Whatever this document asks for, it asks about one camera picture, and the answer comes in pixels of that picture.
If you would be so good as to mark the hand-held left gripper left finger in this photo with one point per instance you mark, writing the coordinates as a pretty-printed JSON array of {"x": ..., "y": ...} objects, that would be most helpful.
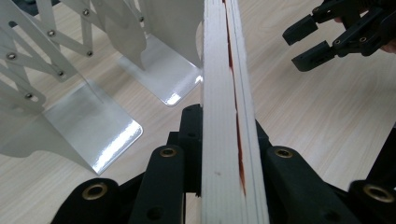
[{"x": 165, "y": 186}]

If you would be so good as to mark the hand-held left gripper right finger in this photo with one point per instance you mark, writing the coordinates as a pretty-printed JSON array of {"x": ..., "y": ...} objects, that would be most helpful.
[{"x": 295, "y": 186}]

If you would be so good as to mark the white caterpillar picture book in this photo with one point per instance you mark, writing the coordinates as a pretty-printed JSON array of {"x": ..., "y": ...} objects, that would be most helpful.
[{"x": 218, "y": 124}]

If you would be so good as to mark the grey expandable metal book rack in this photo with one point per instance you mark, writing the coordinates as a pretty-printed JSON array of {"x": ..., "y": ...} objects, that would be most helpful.
[{"x": 93, "y": 124}]

